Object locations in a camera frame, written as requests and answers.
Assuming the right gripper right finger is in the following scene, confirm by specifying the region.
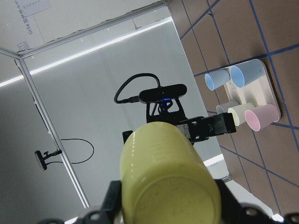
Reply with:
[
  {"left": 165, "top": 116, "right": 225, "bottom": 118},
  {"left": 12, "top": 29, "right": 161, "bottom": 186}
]
[{"left": 215, "top": 179, "right": 244, "bottom": 224}]

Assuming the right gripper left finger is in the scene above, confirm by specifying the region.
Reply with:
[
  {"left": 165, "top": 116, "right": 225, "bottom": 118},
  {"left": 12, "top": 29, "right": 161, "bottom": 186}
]
[{"left": 100, "top": 180, "right": 122, "bottom": 224}]

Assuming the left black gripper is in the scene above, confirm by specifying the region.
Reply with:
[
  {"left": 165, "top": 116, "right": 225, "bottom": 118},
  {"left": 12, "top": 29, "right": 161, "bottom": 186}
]
[{"left": 146, "top": 99, "right": 236, "bottom": 144}]

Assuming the yellow plastic cup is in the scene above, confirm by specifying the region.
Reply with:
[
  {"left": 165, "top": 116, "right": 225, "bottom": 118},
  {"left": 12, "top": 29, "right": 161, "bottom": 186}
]
[{"left": 120, "top": 122, "right": 221, "bottom": 224}]

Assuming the grey plastic cup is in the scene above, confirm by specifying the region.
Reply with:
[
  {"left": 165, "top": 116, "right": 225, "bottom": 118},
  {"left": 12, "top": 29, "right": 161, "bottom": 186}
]
[{"left": 216, "top": 101, "right": 240, "bottom": 114}]

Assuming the cream plastic cup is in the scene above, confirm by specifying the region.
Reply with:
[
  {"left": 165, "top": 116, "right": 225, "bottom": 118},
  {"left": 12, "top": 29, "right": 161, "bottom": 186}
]
[{"left": 228, "top": 103, "right": 255, "bottom": 126}]

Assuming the blue cup near pink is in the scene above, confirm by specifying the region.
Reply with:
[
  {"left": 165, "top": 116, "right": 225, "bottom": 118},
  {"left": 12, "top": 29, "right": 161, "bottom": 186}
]
[{"left": 205, "top": 69, "right": 230, "bottom": 91}]

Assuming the pink plastic cup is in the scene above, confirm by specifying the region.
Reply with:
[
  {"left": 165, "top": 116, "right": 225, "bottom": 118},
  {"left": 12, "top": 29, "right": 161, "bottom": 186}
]
[{"left": 245, "top": 104, "right": 280, "bottom": 132}]

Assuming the blue cup near grey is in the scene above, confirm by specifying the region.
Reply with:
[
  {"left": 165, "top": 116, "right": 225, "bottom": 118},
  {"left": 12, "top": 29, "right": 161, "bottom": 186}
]
[{"left": 230, "top": 59, "right": 264, "bottom": 88}]

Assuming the beige serving tray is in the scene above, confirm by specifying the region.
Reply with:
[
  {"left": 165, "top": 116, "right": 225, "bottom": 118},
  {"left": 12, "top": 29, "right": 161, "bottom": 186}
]
[{"left": 224, "top": 59, "right": 281, "bottom": 121}]

